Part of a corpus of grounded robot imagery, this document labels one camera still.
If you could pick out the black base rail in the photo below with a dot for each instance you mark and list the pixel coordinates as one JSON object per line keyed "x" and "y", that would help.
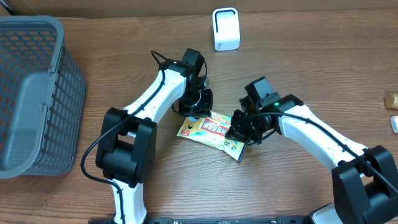
{"x": 300, "y": 219}

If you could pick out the white barcode scanner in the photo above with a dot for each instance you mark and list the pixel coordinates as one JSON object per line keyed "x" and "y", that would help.
{"x": 226, "y": 29}

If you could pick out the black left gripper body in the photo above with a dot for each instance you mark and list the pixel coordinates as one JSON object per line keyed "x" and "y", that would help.
{"x": 196, "y": 102}

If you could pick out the yellow snack bag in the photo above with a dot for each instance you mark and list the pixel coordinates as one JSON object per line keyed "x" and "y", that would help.
{"x": 211, "y": 131}

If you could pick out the small orange white box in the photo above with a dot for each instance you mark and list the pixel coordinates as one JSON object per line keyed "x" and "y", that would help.
{"x": 394, "y": 123}

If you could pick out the white tube with gold cap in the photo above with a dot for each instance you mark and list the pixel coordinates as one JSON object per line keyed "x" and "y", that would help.
{"x": 391, "y": 101}

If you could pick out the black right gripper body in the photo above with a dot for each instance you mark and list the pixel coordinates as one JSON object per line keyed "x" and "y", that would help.
{"x": 251, "y": 129}

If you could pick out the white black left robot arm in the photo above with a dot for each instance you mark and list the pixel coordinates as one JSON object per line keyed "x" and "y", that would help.
{"x": 126, "y": 147}

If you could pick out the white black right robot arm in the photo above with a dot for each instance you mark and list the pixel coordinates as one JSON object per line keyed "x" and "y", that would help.
{"x": 364, "y": 179}

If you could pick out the grey mesh basket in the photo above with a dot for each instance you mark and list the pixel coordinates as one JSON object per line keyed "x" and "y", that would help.
{"x": 42, "y": 98}

